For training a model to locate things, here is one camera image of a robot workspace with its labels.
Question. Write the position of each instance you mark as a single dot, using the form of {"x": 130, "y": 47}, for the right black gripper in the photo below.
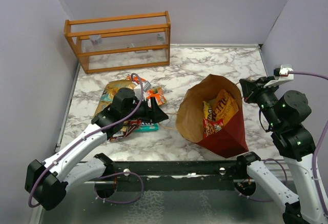
{"x": 250, "y": 88}

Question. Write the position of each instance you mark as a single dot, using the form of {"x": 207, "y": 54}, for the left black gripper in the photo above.
{"x": 154, "y": 113}

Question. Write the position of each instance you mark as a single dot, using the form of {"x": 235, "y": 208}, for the teal Fox's candy bag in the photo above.
{"x": 147, "y": 127}

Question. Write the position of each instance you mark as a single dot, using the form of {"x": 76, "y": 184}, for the orange silver snack packet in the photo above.
{"x": 158, "y": 94}

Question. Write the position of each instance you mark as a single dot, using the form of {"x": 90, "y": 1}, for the orange white snack packet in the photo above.
{"x": 134, "y": 79}

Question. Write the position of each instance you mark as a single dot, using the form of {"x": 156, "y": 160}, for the gold teal chips bag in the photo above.
{"x": 109, "y": 92}

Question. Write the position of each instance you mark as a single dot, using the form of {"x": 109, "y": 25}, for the red brown paper bag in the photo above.
{"x": 230, "y": 140}

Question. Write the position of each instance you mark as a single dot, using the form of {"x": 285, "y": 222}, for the red pretzel snack bag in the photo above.
{"x": 211, "y": 127}

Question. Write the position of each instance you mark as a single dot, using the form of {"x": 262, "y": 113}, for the red white chips bag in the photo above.
{"x": 128, "y": 128}

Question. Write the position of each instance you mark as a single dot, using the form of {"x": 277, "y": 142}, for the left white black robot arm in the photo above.
{"x": 48, "y": 182}

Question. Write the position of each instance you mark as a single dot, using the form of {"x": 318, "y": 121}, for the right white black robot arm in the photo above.
{"x": 295, "y": 144}

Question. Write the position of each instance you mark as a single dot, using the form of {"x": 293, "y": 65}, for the yellow Werther's candy bag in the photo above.
{"x": 225, "y": 107}

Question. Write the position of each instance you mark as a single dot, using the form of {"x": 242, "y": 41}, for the yellow M&M's candy bag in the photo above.
{"x": 207, "y": 110}

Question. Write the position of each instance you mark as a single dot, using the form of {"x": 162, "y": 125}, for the orange wooden rack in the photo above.
{"x": 128, "y": 42}

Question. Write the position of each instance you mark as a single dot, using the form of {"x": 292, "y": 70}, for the small patterned cup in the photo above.
{"x": 95, "y": 39}

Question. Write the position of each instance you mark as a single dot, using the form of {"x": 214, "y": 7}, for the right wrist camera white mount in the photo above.
{"x": 282, "y": 74}

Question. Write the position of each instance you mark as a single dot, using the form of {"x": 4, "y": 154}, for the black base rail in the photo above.
{"x": 183, "y": 175}

